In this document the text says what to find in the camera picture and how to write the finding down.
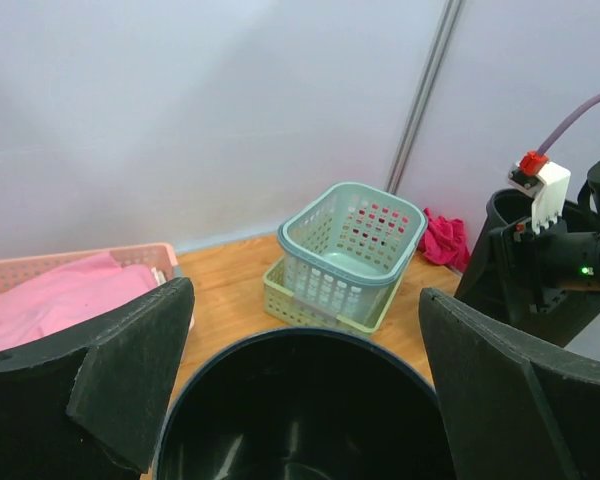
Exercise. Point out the pale green perforated tray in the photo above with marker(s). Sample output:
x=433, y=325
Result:
x=281, y=303

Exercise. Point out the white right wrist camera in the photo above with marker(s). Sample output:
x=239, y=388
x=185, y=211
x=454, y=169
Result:
x=546, y=184

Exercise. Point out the dark navy round bin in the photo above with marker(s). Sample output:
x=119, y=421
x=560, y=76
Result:
x=304, y=403

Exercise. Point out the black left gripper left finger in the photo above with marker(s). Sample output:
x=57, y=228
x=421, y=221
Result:
x=89, y=402

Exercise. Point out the light pink cloth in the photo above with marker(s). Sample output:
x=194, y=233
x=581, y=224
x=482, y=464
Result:
x=68, y=295

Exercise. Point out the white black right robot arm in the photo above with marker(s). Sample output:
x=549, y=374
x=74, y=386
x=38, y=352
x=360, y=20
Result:
x=510, y=206

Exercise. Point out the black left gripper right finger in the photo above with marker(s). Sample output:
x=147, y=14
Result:
x=513, y=406

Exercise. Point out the large black ribbed bin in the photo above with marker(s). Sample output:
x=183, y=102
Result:
x=479, y=287

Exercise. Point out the right aluminium frame post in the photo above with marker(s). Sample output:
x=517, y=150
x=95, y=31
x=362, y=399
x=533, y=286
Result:
x=447, y=23

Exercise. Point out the pink perforated basket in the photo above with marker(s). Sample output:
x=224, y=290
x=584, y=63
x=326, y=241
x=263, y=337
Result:
x=158, y=257

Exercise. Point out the light blue perforated basket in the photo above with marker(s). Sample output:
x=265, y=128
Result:
x=347, y=249

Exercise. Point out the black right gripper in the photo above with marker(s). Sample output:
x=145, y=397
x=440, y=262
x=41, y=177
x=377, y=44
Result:
x=549, y=279

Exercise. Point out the magenta crumpled cloth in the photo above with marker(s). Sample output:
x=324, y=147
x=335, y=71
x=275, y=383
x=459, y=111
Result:
x=445, y=242

